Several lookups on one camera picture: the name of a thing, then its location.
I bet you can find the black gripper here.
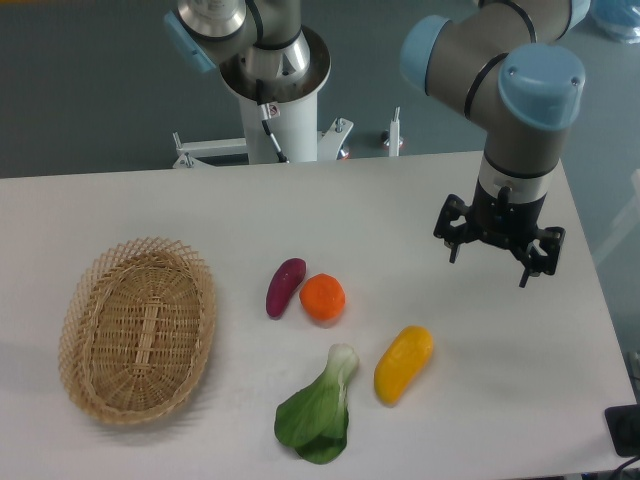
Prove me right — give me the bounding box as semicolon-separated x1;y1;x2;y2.
433;165;566;288

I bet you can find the yellow mango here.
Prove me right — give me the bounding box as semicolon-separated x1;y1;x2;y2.
374;325;434;406

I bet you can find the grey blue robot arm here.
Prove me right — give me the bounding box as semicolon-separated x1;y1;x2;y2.
164;1;589;278

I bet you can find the orange round fruit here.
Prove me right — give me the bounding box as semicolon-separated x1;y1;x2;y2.
299;273;346;322

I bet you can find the purple eggplant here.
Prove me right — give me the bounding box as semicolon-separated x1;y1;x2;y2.
265;258;306;319

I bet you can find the black device at edge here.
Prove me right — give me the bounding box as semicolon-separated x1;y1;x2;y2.
604;404;639;457

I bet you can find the blue plastic bag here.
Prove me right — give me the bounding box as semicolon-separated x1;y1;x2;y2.
591;0;639;44

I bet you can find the green bok choy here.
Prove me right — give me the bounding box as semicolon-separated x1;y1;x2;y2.
274;343;359;465

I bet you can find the woven wicker basket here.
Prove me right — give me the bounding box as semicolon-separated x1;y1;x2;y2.
58;237;217;425

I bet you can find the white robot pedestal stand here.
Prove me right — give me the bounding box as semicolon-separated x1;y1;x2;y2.
173;26;354;169

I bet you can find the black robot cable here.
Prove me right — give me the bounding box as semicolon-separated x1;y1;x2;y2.
253;78;291;165

